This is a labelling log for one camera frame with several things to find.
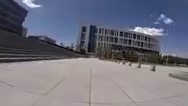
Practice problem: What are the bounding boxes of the white multi-storey building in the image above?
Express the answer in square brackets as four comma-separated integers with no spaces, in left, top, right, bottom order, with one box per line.
[76,22,164,66]

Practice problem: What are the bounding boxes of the row of slender trees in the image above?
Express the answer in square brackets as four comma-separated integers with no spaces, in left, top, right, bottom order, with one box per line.
[95,44,161,66]

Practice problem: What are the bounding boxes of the pale concrete slab pavement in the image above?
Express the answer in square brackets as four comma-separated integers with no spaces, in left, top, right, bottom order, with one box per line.
[0,47,188,106]

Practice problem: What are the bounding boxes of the low flat building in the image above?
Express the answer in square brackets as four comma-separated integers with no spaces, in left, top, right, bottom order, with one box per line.
[27,33,58,46]

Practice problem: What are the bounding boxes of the row of bollards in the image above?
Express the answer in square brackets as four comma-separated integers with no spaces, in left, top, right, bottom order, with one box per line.
[109,58,158,73]

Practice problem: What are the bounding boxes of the grey concrete steps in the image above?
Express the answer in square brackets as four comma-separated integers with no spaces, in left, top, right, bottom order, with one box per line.
[0,46,67,74]

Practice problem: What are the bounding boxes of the distant row of trees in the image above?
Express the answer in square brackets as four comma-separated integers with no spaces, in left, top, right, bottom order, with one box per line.
[157,53,188,69]

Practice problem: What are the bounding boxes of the dark glass building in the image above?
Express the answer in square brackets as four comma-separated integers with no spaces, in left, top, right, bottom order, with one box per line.
[0,0,32,38]

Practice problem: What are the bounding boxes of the dark retaining wall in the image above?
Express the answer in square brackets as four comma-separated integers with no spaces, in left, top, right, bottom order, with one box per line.
[0,27,92,60]

